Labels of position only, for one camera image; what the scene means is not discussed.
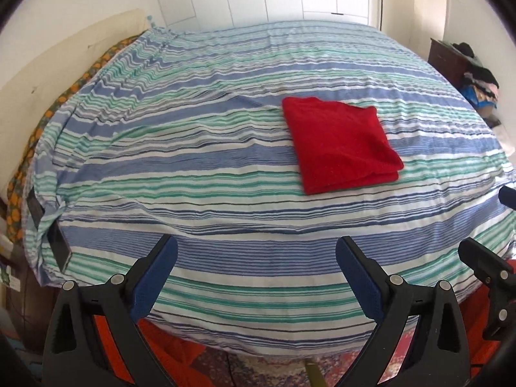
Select blue green striped bedspread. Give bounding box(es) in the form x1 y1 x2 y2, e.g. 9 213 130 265
22 20 516 357

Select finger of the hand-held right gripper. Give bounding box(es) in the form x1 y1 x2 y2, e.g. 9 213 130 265
498 186 516 211
457 237 516 341

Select black tablet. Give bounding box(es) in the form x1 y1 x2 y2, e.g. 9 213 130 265
47 223 73 273

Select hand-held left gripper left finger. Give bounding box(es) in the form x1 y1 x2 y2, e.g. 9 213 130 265
42 234 179 387

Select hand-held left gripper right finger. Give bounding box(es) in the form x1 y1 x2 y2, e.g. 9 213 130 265
335 236 472 387

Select red sweater with white rabbit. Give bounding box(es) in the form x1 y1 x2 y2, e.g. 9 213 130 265
281 97 404 196

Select yellowish green object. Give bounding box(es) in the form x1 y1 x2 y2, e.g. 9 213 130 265
305 361 324 387

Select dark brown flat case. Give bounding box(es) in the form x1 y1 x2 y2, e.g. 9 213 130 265
28 191 46 230

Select patterned rug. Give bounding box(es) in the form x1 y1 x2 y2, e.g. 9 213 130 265
193 347 363 387

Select dark wooden cabinet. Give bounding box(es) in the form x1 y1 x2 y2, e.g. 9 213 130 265
428 38 470 85

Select pile of clothes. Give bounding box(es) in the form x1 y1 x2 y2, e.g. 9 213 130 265
449 42 501 117

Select cream headboard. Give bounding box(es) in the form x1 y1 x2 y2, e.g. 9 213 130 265
0 8 150 194

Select orange pants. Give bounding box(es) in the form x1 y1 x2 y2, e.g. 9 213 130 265
93 260 516 387

